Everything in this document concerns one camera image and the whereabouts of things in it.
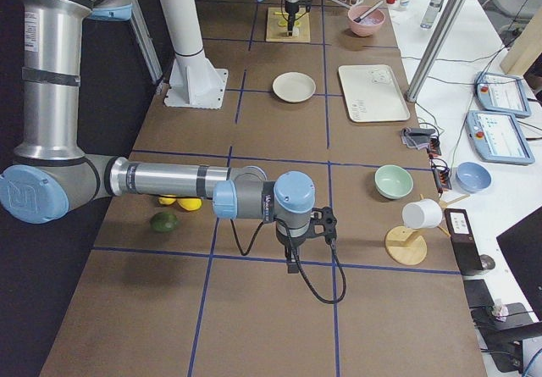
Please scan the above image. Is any grey folded cloth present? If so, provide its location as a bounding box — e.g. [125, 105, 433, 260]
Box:
[401, 127, 436, 150]

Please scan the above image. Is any clear water bottle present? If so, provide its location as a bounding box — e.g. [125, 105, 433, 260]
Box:
[420, 0, 444, 29]

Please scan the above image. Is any beige round plate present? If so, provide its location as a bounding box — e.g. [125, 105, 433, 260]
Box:
[272, 71, 316, 103]

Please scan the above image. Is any green lime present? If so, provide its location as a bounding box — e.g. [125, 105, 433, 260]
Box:
[150, 211, 179, 233]

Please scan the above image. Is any near blue teach pendant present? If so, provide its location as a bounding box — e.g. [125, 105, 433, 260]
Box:
[466, 110, 535, 165]

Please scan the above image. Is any white hanging mug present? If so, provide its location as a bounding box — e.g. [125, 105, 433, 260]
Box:
[401, 199, 443, 229]

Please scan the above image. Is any wooden mug stand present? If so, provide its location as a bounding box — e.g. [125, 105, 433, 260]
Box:
[384, 195, 468, 266]

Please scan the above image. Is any white bear serving tray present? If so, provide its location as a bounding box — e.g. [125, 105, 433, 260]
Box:
[338, 64, 410, 123]

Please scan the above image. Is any yellow lemon upper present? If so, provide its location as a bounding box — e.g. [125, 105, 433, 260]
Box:
[158, 196, 177, 206]

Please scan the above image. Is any black box device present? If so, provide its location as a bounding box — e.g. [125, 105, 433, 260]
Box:
[444, 208, 483, 275]

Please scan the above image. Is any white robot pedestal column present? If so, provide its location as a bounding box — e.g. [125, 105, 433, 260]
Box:
[160, 0, 229, 109]

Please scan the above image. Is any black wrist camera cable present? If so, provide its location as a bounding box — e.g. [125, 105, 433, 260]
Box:
[228, 218, 346, 304]

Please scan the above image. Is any aluminium frame post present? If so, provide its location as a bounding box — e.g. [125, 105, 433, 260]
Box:
[405, 0, 466, 103]

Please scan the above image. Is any yellow plastic knife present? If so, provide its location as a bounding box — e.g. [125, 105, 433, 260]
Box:
[274, 11, 305, 17]

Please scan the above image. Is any far blue teach pendant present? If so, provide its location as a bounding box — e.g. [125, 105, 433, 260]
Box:
[474, 72, 532, 119]

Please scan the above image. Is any mint green bowl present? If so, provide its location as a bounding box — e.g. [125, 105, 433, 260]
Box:
[374, 164, 414, 200]

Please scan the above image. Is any blue bowl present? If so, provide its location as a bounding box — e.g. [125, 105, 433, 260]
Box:
[455, 162, 492, 193]

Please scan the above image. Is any blue teach pendant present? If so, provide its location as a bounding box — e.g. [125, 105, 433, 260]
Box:
[466, 110, 535, 165]
[474, 72, 532, 119]

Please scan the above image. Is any yellow lemon lower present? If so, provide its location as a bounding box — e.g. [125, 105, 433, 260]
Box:
[177, 197, 202, 212]

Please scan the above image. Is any bamboo cutting board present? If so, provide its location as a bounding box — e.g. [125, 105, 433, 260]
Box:
[266, 7, 311, 43]

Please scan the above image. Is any pink bowl with ice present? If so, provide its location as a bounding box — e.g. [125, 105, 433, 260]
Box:
[347, 5, 387, 37]

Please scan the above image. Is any yellow lemon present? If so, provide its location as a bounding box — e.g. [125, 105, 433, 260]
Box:
[177, 197, 202, 212]
[158, 196, 177, 206]

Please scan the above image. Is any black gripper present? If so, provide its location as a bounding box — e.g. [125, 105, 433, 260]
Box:
[275, 207, 337, 274]
[284, 0, 312, 36]

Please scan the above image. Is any black monitor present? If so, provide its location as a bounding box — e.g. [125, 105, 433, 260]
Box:
[496, 208, 542, 319]

